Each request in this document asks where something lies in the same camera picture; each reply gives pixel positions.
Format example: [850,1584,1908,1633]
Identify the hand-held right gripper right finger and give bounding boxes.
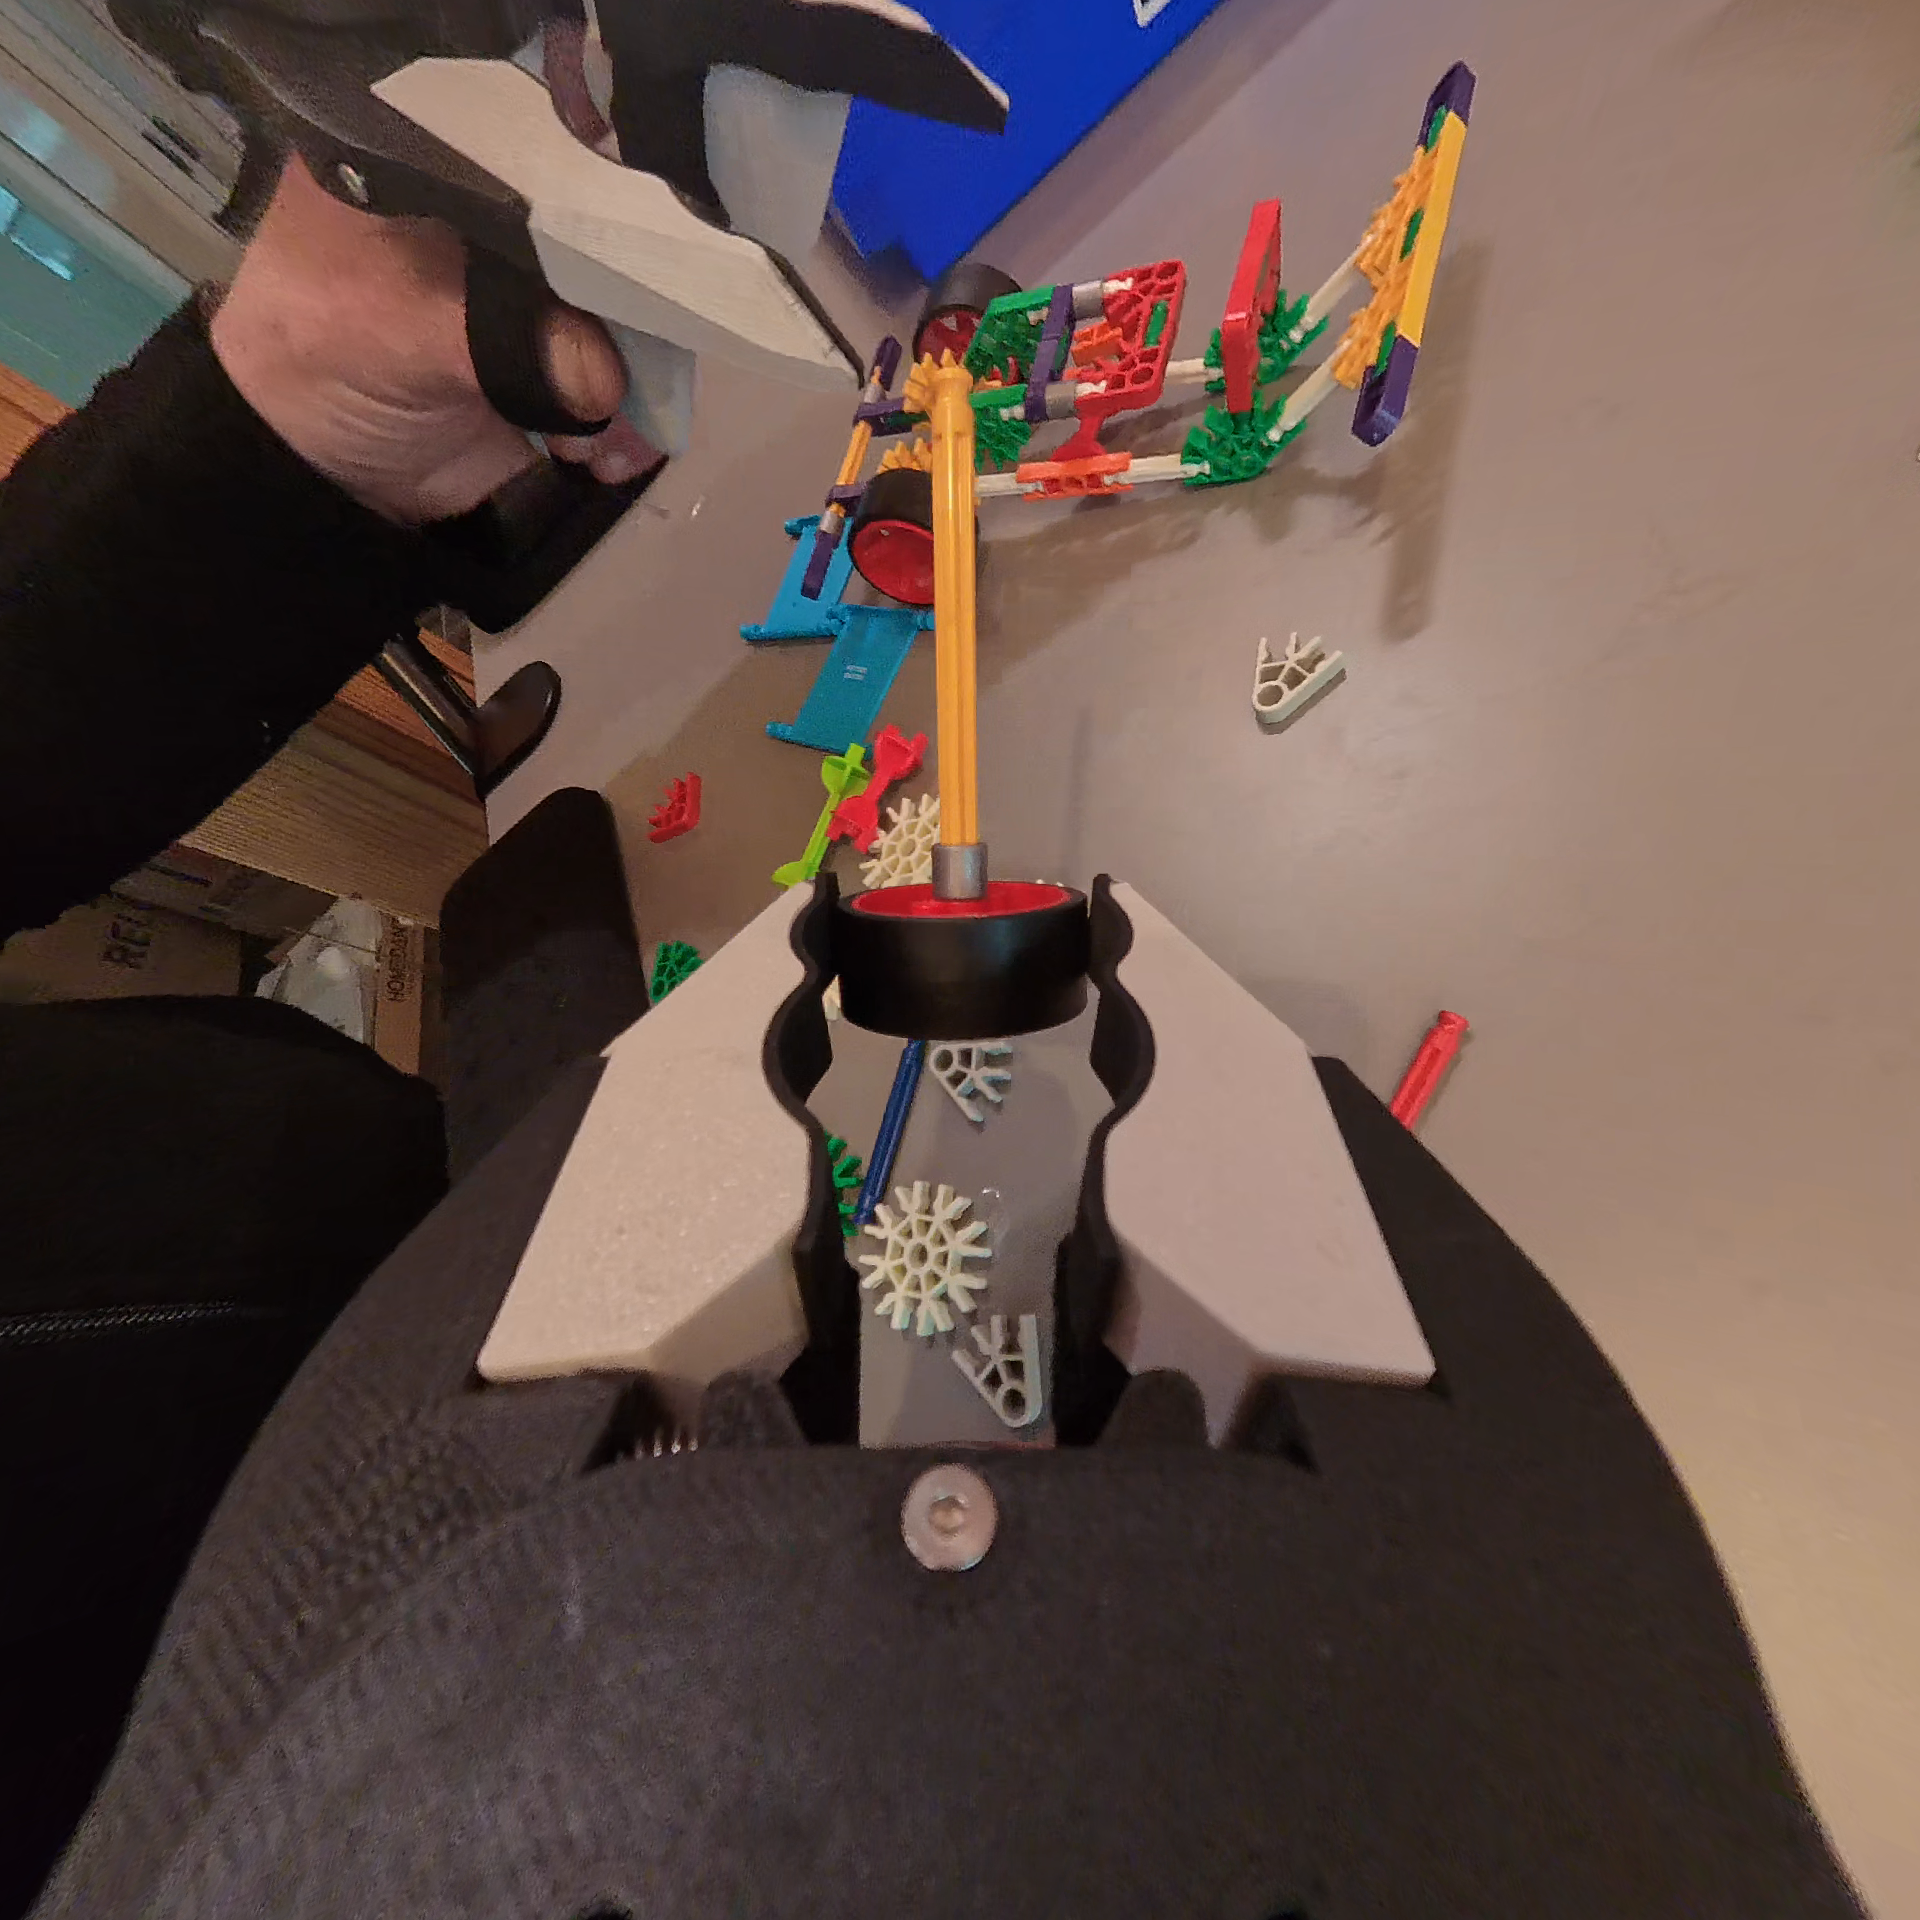
[1050,873,1439,1448]

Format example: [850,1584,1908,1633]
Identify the white snowflake connector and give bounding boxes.
[857,796,948,891]
[857,1181,993,1337]

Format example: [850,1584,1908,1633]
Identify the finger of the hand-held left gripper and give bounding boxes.
[702,73,850,249]
[374,58,866,397]

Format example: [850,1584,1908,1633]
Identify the person's left forearm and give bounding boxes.
[0,292,454,938]

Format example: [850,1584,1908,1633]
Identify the black wheel red hub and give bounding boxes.
[912,264,1029,369]
[847,468,986,608]
[828,880,1094,1040]

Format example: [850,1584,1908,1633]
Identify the brown cardboard box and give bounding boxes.
[0,839,445,1073]

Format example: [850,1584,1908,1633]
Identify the person's left hand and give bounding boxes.
[214,153,667,524]

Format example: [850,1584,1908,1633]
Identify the lime green plastic piece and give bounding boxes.
[772,743,874,891]

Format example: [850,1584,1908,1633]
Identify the blue storage bin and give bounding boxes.
[826,0,1249,286]

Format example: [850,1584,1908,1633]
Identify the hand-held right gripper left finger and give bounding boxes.
[477,873,865,1448]

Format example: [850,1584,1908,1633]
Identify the red and green toy model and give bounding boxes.
[780,58,1479,608]

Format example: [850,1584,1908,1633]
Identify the red double-ended connector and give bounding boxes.
[828,728,930,839]

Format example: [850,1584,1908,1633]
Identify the yellow connector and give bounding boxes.
[1329,268,1425,383]
[1357,135,1465,286]

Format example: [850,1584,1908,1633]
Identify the purple and yellow rod assembly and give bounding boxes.
[783,338,909,599]

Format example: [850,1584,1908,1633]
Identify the yellow rod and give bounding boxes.
[918,360,986,854]

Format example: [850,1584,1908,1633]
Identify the red long rod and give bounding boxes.
[1388,1008,1470,1129]

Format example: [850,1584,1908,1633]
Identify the blue rod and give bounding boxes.
[851,1040,922,1224]

